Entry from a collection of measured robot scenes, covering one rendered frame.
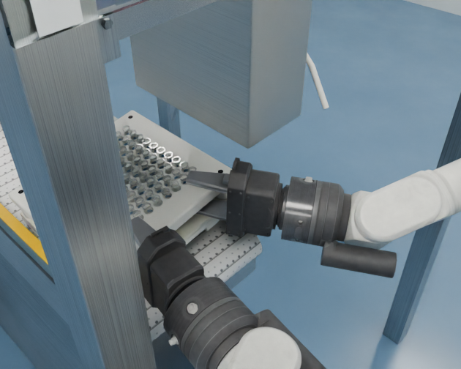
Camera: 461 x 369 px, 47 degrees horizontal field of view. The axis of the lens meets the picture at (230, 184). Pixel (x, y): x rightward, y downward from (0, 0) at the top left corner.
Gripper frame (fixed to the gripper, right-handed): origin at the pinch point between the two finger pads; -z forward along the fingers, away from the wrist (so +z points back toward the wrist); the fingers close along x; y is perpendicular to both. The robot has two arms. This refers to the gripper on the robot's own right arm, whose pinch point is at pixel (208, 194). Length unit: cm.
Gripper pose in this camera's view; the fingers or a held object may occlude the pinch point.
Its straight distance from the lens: 75.5
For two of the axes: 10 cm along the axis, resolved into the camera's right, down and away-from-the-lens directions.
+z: 9.8, 1.6, -1.3
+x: -0.3, 7.3, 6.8
